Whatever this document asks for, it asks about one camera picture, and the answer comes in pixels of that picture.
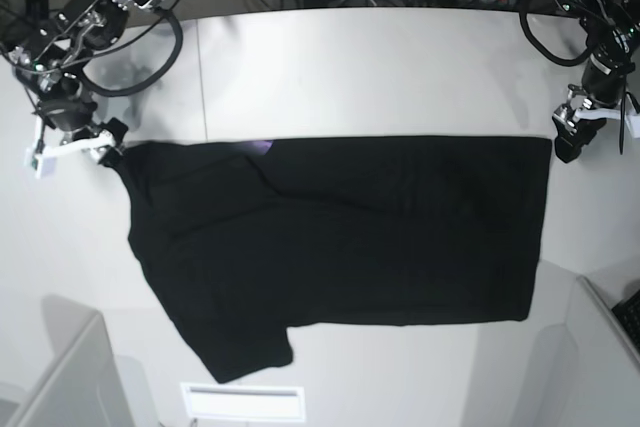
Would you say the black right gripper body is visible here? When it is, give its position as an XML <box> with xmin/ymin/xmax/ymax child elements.
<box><xmin>34</xmin><ymin>97</ymin><xmax>100</xmax><ymax>144</ymax></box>

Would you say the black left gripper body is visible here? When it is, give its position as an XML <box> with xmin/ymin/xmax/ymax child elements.
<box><xmin>574</xmin><ymin>54</ymin><xmax>633</xmax><ymax>120</ymax></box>

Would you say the black T-shirt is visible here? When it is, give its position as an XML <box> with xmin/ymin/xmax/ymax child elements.
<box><xmin>113</xmin><ymin>136</ymin><xmax>552</xmax><ymax>383</ymax></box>

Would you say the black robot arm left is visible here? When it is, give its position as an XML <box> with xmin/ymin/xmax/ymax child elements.
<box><xmin>518</xmin><ymin>0</ymin><xmax>639</xmax><ymax>163</ymax></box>

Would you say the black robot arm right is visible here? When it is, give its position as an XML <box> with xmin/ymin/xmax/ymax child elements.
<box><xmin>1</xmin><ymin>0</ymin><xmax>184</xmax><ymax>177</ymax></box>

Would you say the black keyboard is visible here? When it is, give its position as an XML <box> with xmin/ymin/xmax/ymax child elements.
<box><xmin>612</xmin><ymin>291</ymin><xmax>640</xmax><ymax>349</ymax></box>

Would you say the white partition panel left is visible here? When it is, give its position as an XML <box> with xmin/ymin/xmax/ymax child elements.
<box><xmin>6</xmin><ymin>312</ymin><xmax>135</xmax><ymax>426</ymax></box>

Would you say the white partition panel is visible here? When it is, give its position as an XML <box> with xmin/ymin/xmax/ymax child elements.
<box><xmin>6</xmin><ymin>312</ymin><xmax>135</xmax><ymax>426</ymax></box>
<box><xmin>511</xmin><ymin>277</ymin><xmax>639</xmax><ymax>427</ymax></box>

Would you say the white partition panel right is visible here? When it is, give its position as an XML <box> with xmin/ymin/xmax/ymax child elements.
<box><xmin>511</xmin><ymin>277</ymin><xmax>639</xmax><ymax>427</ymax></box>

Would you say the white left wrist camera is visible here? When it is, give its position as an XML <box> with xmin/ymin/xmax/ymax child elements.
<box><xmin>625</xmin><ymin>114</ymin><xmax>640</xmax><ymax>139</ymax></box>

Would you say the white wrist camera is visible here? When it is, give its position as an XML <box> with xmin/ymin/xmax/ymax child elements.
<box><xmin>25</xmin><ymin>146</ymin><xmax>56</xmax><ymax>179</ymax></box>
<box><xmin>625</xmin><ymin>114</ymin><xmax>640</xmax><ymax>139</ymax></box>

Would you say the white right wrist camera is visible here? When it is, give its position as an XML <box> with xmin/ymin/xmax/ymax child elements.
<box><xmin>25</xmin><ymin>146</ymin><xmax>56</xmax><ymax>179</ymax></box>

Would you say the white table cable grommet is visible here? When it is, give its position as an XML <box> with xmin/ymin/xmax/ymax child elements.
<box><xmin>181</xmin><ymin>383</ymin><xmax>306</xmax><ymax>423</ymax></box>

